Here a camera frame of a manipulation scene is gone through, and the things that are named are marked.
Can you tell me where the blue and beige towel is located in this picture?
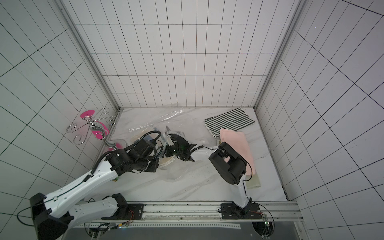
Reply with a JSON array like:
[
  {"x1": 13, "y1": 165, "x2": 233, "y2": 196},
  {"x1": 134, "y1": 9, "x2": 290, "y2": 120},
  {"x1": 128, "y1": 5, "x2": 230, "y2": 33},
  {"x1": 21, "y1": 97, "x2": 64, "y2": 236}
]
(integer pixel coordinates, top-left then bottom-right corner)
[{"x1": 133, "y1": 131, "x2": 177, "y2": 169}]

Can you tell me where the clear plastic vacuum bag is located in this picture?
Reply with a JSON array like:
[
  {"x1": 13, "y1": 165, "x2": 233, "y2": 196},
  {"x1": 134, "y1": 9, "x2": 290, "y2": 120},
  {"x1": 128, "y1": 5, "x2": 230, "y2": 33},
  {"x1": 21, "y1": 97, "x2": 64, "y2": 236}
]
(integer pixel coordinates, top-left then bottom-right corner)
[{"x1": 114, "y1": 109, "x2": 214, "y2": 182}]

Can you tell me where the pink towel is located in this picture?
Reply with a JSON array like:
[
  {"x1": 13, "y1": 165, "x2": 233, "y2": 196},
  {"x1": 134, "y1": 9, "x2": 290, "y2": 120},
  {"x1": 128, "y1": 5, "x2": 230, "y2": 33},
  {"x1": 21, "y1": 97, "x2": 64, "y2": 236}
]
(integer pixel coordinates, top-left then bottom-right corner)
[{"x1": 220, "y1": 129, "x2": 256, "y2": 176}]

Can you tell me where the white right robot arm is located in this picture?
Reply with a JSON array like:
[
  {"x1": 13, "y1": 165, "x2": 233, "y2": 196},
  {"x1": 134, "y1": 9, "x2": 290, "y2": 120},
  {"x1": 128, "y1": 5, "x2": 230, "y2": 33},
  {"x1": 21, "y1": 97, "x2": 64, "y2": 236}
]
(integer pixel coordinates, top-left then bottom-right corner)
[{"x1": 165, "y1": 132, "x2": 252, "y2": 210}]

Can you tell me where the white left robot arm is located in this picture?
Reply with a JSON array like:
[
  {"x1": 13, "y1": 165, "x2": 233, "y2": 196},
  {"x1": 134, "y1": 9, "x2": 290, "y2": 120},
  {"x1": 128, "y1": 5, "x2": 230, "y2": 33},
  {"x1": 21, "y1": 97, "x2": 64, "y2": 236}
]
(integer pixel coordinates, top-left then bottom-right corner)
[{"x1": 30, "y1": 139, "x2": 164, "y2": 240}]

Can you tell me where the green white striped towel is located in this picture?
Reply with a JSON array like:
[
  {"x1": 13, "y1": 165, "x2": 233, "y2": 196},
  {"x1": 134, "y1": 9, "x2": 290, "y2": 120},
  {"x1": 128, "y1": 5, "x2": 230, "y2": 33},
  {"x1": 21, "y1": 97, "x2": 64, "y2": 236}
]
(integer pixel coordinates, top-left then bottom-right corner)
[{"x1": 204, "y1": 108, "x2": 255, "y2": 138}]

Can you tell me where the pale yellow folded towel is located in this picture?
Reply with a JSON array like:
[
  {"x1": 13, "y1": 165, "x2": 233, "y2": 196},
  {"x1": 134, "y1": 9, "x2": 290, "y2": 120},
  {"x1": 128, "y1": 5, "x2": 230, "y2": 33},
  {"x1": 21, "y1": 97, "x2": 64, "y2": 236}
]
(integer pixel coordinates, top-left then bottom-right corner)
[{"x1": 244, "y1": 175, "x2": 261, "y2": 189}]

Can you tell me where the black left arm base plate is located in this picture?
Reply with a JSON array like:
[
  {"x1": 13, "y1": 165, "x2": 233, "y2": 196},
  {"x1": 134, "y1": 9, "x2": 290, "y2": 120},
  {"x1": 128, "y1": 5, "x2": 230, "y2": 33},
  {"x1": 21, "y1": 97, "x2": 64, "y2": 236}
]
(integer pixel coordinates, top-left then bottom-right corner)
[{"x1": 102, "y1": 194, "x2": 144, "y2": 220}]

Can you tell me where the aluminium mounting rail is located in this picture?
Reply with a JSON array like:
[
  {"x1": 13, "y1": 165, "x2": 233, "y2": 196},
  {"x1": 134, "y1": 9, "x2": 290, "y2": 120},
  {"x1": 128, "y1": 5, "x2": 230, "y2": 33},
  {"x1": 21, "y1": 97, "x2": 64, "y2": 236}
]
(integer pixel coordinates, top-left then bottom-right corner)
[{"x1": 70, "y1": 201, "x2": 310, "y2": 240}]

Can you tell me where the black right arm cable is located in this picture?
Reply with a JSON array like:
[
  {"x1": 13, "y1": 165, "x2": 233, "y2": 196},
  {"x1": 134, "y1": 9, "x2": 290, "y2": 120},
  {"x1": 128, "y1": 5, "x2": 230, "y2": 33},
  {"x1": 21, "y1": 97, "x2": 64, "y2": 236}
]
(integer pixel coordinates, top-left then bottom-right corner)
[{"x1": 244, "y1": 158, "x2": 254, "y2": 183}]

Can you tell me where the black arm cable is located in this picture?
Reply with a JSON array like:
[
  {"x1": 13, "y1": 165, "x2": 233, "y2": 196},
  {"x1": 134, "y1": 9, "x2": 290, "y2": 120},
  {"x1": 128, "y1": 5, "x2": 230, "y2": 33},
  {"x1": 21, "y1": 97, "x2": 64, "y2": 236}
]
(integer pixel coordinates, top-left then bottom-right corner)
[
  {"x1": 244, "y1": 158, "x2": 254, "y2": 183},
  {"x1": 16, "y1": 203, "x2": 40, "y2": 227}
]

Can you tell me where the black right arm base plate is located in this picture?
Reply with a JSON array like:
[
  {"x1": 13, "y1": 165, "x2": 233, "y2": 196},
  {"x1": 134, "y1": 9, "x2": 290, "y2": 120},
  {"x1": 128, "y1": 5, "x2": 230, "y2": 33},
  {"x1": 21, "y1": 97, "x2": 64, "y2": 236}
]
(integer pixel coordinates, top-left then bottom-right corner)
[{"x1": 218, "y1": 202, "x2": 263, "y2": 220}]

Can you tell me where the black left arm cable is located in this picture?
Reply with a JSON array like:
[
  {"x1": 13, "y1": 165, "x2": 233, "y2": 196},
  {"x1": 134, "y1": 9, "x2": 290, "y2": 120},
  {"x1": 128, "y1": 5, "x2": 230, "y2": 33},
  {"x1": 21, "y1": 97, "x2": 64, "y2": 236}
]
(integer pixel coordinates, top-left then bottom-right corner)
[{"x1": 16, "y1": 203, "x2": 40, "y2": 227}]

